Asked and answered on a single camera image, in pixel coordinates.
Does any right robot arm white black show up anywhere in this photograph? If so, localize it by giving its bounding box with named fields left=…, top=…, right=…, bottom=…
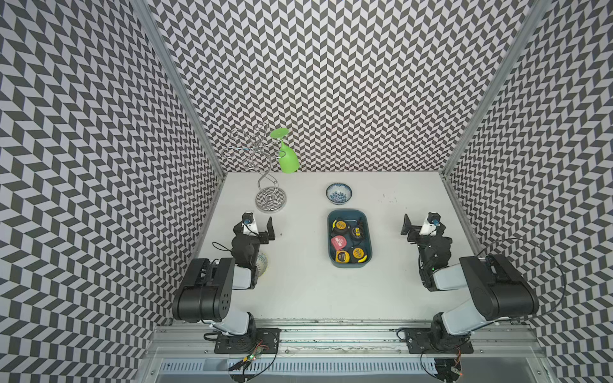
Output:
left=401, top=212, right=540, bottom=352

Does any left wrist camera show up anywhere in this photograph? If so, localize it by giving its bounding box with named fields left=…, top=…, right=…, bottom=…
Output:
left=241, top=212, right=258, bottom=236

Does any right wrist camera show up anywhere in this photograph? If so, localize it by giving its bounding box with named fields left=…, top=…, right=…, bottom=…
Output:
left=419, top=212, right=441, bottom=236

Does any yellow tape measure front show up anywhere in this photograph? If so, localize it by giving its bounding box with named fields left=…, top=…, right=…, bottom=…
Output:
left=335, top=250, right=351, bottom=264

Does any chrome wire cup stand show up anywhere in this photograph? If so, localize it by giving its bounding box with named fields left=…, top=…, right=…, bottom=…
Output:
left=224, top=122, right=287, bottom=214

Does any teal plastic storage tray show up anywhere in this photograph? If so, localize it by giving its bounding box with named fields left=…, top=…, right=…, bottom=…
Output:
left=327, top=208, right=374, bottom=268

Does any green plastic cup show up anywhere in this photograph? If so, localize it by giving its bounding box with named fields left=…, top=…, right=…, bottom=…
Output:
left=270, top=128, right=300, bottom=173

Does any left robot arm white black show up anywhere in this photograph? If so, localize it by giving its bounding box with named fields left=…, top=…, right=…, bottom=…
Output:
left=172, top=212, right=276, bottom=349

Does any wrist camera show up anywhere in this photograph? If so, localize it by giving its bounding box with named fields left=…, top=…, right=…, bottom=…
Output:
left=419, top=212, right=441, bottom=236
left=241, top=212, right=258, bottom=236

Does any blue white ceramic bowl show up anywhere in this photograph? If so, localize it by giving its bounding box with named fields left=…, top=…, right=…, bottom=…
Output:
left=325, top=183, right=353, bottom=205

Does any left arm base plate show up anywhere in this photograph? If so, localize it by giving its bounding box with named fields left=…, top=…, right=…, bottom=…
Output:
left=214, top=328, right=281, bottom=356

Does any large yellow black tape measure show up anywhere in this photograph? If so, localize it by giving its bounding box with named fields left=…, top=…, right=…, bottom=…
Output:
left=332, top=220, right=350, bottom=236

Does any pink tape measure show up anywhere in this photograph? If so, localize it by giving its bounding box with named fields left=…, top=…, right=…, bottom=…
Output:
left=330, top=236, right=347, bottom=252

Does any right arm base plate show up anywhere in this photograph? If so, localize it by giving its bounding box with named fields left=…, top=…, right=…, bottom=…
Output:
left=402, top=328, right=474, bottom=354

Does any yellow patterned small bowl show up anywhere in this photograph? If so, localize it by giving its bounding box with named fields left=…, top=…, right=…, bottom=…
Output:
left=256, top=252, right=268, bottom=278

